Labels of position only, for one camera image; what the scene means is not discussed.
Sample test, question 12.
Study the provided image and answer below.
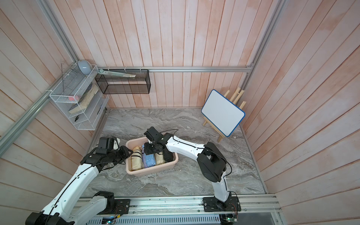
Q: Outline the tan beige umbrella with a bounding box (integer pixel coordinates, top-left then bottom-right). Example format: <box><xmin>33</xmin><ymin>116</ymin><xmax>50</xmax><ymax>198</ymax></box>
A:
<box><xmin>154</xmin><ymin>152</ymin><xmax>166</xmax><ymax>166</ymax></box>

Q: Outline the blue umbrella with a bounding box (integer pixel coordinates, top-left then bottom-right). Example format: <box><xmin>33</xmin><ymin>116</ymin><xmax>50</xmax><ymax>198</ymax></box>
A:
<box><xmin>142</xmin><ymin>152</ymin><xmax>156</xmax><ymax>168</ymax></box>

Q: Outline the pink plastic storage box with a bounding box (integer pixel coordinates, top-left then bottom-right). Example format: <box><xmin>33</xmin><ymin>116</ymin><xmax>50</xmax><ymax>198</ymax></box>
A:
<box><xmin>126</xmin><ymin>137</ymin><xmax>179</xmax><ymax>177</ymax></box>

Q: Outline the plain cream umbrella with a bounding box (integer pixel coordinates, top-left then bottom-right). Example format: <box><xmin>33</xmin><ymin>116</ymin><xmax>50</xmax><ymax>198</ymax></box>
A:
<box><xmin>131</xmin><ymin>146</ymin><xmax>144</xmax><ymax>171</ymax></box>

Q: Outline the black umbrella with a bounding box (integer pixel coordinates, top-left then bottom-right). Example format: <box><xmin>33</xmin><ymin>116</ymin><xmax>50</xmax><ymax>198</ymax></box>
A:
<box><xmin>163</xmin><ymin>149</ymin><xmax>173</xmax><ymax>163</ymax></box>

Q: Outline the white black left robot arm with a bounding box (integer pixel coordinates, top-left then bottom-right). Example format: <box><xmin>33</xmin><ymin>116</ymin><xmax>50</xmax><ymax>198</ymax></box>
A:
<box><xmin>25</xmin><ymin>137</ymin><xmax>133</xmax><ymax>225</ymax></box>

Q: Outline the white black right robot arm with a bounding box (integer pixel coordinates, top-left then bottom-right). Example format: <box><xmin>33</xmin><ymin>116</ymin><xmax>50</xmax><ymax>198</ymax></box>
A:
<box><xmin>144</xmin><ymin>127</ymin><xmax>230</xmax><ymax>203</ymax></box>

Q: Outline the blue framed whiteboard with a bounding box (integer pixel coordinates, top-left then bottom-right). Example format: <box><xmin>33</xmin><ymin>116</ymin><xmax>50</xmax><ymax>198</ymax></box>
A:
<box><xmin>201</xmin><ymin>90</ymin><xmax>245</xmax><ymax>137</ymax></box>

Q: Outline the pale green ruler tool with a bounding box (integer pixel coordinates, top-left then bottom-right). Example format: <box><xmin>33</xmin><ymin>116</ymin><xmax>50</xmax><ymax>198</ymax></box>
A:
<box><xmin>98</xmin><ymin>69</ymin><xmax>136</xmax><ymax>78</ymax></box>

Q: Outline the wooden brush on shelf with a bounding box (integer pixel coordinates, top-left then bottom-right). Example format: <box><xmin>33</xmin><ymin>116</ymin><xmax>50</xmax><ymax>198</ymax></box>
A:
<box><xmin>68</xmin><ymin>83</ymin><xmax>99</xmax><ymax>114</ymax></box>

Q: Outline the pink item on shelf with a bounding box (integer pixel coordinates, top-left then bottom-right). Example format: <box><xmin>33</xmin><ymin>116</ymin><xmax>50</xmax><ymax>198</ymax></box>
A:
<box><xmin>68</xmin><ymin>96</ymin><xmax>80</xmax><ymax>102</ymax></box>

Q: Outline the grey round speaker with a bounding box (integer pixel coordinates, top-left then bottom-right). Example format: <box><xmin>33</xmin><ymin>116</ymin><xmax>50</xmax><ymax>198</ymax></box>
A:
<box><xmin>77</xmin><ymin>60</ymin><xmax>92</xmax><ymax>76</ymax></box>

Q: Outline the black wire mesh basket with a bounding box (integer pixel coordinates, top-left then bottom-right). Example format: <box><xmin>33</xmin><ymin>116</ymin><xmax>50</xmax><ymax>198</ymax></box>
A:
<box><xmin>95</xmin><ymin>69</ymin><xmax>151</xmax><ymax>94</ymax></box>

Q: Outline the aluminium wall rail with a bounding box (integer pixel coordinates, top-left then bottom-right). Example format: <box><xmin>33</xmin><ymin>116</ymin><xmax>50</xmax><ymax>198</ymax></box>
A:
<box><xmin>98</xmin><ymin>66</ymin><xmax>252</xmax><ymax>73</ymax></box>

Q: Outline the white wire shelf rack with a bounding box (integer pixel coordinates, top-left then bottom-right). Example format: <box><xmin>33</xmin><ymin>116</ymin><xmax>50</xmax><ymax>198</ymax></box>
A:
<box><xmin>50</xmin><ymin>63</ymin><xmax>109</xmax><ymax>131</ymax></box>

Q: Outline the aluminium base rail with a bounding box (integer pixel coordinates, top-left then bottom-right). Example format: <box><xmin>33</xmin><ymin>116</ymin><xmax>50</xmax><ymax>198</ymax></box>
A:
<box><xmin>88</xmin><ymin>194</ymin><xmax>287</xmax><ymax>225</ymax></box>

